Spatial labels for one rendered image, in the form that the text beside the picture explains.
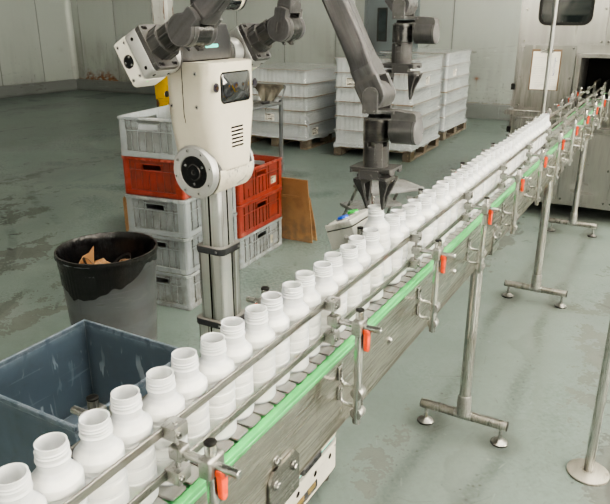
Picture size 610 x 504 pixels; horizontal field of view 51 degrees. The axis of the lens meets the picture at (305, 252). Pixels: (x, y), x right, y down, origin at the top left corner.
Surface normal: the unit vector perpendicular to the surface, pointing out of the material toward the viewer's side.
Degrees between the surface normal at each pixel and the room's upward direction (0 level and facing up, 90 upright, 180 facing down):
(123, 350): 90
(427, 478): 0
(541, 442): 0
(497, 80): 90
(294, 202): 101
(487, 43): 90
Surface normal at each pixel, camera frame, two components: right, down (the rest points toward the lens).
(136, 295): 0.73, 0.29
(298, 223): -0.46, 0.44
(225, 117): 0.87, 0.17
